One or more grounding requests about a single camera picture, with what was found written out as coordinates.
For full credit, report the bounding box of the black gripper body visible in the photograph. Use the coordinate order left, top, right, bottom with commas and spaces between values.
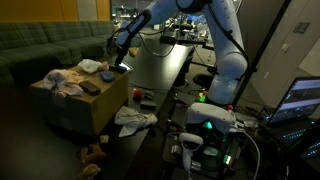
114, 46, 129, 67

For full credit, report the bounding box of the white plastic bag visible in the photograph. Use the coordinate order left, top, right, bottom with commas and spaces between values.
77, 58, 109, 74

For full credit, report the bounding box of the large cardboard box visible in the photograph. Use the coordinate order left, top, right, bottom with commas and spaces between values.
30, 64, 130, 136

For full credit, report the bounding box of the white framed tablet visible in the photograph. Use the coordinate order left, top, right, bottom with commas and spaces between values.
111, 61, 134, 73

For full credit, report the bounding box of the black rectangular case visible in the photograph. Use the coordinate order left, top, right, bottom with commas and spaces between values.
78, 80, 102, 97

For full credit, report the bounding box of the crumpled white towel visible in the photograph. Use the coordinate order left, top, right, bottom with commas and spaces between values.
114, 105, 159, 138

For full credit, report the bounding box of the pink cloth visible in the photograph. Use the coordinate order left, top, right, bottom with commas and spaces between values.
39, 68, 86, 98

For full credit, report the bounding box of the green plaid sofa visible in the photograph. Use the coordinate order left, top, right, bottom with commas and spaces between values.
0, 20, 134, 84

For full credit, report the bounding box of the small yellow green object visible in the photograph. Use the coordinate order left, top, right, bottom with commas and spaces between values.
196, 91, 208, 104

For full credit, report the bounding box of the brown plush toy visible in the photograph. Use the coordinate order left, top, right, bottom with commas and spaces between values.
75, 143, 107, 180

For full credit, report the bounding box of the white VR headset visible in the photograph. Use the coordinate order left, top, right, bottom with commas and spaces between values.
184, 102, 237, 134

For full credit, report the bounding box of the white VR controller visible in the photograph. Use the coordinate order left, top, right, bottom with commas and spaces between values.
178, 132, 204, 174

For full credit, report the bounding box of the black tripod pole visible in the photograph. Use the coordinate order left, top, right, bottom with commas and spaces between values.
231, 0, 293, 108

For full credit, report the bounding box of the open laptop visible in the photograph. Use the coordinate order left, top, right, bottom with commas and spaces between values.
266, 76, 320, 161

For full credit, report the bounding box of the thick white cable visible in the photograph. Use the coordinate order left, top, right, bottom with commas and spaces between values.
239, 131, 262, 180

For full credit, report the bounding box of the grey wall switch plate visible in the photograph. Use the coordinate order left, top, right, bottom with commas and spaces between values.
293, 21, 311, 34

